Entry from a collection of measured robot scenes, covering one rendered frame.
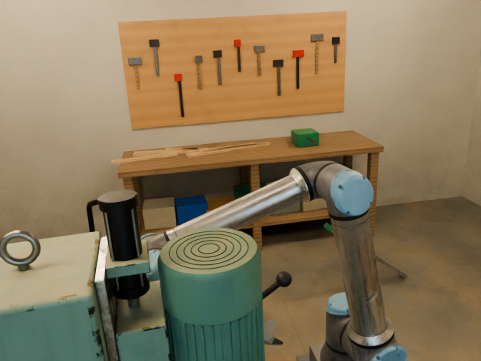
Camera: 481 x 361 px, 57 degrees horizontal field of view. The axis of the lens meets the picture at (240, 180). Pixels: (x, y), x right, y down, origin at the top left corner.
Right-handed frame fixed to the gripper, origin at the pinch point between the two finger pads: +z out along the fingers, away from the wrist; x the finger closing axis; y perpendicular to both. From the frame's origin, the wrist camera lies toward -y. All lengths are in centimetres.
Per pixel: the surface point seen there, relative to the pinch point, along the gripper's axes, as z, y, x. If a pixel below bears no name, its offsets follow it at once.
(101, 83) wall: -271, 179, -45
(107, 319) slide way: 4.6, -25.2, -33.5
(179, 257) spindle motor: 8.3, -11.5, -32.7
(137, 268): 6.5, -17.5, -36.2
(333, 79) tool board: -145, 310, 61
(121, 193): 5.5, -11.2, -46.4
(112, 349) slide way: 2.9, -27.2, -28.7
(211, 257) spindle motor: 12.4, -9.0, -30.3
